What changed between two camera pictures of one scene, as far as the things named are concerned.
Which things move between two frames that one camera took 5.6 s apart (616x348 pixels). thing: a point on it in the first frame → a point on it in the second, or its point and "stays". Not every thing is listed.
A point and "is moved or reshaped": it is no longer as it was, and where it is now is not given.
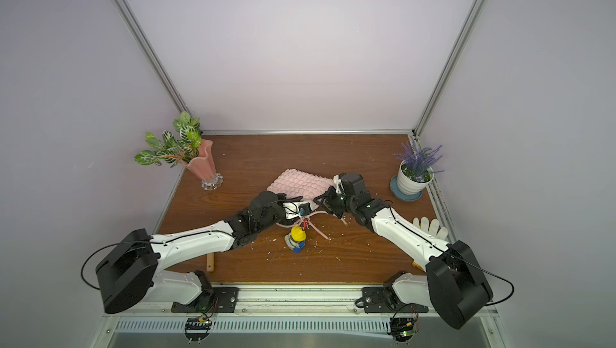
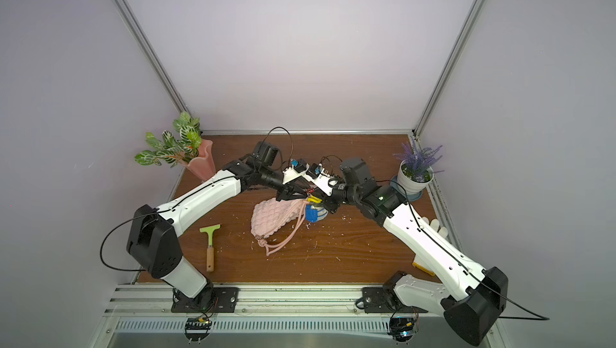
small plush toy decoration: (296, 238) → (314, 211)
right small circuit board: (402, 329) stays
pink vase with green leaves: (190, 148) stays
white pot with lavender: (415, 172) stays
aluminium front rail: (275, 302) stays
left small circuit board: (197, 329) stays
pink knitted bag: (293, 183) is moved or reshaped
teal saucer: (401, 196) stays
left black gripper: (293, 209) → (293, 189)
